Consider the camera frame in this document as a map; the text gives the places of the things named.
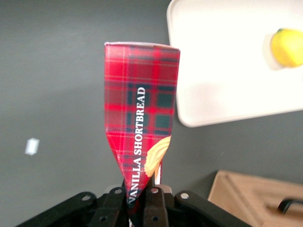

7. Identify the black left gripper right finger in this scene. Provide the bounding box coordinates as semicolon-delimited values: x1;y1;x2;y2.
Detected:
143;185;250;227

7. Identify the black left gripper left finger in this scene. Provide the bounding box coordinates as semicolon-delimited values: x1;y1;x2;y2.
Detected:
16;186;130;227

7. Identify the red tartan cookie box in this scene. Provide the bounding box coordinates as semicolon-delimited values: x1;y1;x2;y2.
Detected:
104;42;180;227

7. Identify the beige plastic tray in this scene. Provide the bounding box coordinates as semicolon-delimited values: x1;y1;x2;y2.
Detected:
166;0;303;128

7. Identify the wooden drawer cabinet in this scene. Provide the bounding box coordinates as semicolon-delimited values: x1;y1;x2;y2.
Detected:
207;169;303;227

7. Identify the white tape piece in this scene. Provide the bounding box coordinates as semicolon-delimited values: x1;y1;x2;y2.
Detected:
25;138;40;156

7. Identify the wooden drawer front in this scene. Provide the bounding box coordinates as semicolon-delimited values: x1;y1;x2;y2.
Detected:
214;174;303;227

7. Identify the yellow lemon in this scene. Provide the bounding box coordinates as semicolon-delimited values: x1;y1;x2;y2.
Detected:
270;27;303;68

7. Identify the black metal drawer handle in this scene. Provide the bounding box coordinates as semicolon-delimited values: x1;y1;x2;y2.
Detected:
276;198;303;215

